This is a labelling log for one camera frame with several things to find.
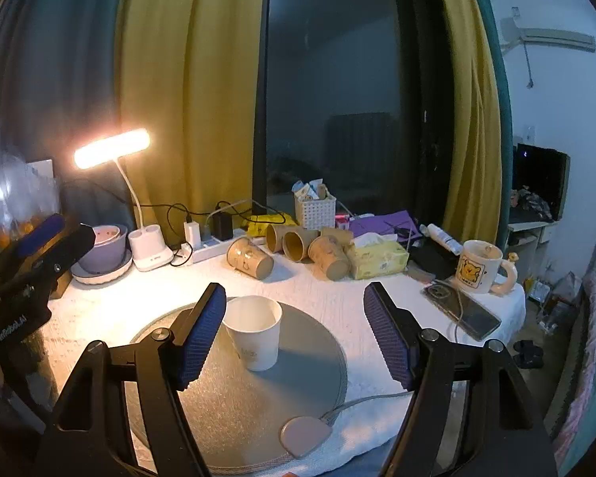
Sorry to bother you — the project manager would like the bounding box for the white paper cup green print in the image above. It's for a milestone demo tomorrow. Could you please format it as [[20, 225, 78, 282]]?
[[223, 295, 283, 372]]

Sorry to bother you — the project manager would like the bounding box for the brown paper cup front left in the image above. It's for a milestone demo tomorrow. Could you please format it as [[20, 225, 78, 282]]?
[[227, 237, 274, 280]]

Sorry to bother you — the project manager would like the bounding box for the brown paper cup open left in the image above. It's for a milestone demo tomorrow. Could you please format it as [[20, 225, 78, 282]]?
[[266, 224, 295, 253]]

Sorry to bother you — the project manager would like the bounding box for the brown paper cup open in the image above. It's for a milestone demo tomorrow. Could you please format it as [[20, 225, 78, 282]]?
[[266, 224, 295, 253], [283, 227, 319, 263]]

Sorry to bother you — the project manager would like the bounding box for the brown paper cup right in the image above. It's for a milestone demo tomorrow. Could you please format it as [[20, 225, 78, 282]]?
[[308, 235, 351, 281]]

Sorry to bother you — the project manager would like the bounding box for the brown paper cup open middle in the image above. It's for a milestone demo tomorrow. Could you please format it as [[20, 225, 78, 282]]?
[[283, 227, 319, 263]]

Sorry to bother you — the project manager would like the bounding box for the white round plate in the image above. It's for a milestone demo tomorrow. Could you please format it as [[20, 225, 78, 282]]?
[[71, 249, 133, 287]]

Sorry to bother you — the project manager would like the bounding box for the purple bowl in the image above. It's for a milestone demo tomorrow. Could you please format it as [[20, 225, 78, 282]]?
[[78, 225, 128, 273]]

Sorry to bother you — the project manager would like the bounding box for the white inner bowl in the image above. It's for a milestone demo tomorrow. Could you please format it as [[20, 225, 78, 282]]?
[[93, 225, 121, 248]]

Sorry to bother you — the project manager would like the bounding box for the white desk lamp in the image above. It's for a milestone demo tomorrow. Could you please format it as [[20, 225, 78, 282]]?
[[74, 128, 174, 272]]

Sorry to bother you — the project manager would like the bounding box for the smartphone on table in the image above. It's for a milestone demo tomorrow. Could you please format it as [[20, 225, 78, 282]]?
[[422, 281, 501, 341]]

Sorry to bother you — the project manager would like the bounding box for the white charger plug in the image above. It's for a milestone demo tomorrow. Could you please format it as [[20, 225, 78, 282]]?
[[184, 221, 202, 250]]

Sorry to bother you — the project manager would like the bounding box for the bear print ceramic mug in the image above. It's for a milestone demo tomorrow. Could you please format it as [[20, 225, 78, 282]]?
[[455, 240, 518, 295]]

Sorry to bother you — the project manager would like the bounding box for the white power strip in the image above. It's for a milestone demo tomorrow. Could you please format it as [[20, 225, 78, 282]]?
[[172, 228, 246, 266]]

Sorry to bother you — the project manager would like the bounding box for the round grey mat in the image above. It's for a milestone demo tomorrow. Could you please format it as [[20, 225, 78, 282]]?
[[178, 304, 348, 476]]

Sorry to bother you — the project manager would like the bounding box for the black power adapter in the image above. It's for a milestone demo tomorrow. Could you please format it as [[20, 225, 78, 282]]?
[[211, 211, 233, 241]]

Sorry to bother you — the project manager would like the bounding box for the yellow tissue pack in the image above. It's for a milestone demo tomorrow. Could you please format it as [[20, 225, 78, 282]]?
[[345, 233, 409, 280]]

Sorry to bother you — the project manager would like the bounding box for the white tube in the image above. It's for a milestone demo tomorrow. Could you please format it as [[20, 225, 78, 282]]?
[[426, 224, 463, 256]]

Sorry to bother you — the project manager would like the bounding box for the yellow snack bag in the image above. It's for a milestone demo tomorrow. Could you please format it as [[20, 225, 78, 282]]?
[[242, 212, 297, 238]]

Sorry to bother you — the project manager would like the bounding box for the yellow curtain right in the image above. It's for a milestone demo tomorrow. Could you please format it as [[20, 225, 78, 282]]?
[[442, 0, 502, 242]]

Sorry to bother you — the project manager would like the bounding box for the yellow curtain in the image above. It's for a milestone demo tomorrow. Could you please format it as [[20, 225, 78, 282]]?
[[442, 0, 502, 242], [116, 0, 263, 243]]

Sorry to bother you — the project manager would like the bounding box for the purple cloth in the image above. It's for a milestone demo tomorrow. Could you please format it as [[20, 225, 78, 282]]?
[[350, 210, 422, 243]]

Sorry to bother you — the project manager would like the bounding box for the yellow curtain left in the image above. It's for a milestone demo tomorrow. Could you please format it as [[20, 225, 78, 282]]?
[[116, 0, 263, 243]]

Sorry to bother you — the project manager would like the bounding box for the white plastic basket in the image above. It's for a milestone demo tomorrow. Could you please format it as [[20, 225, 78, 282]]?
[[294, 196, 337, 231]]

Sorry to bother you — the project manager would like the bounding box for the dark monitor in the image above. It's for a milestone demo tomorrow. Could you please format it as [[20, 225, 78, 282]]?
[[510, 143, 571, 223]]

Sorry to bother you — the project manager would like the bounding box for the white air conditioner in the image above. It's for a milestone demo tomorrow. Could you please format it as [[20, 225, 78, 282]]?
[[501, 17, 596, 54]]

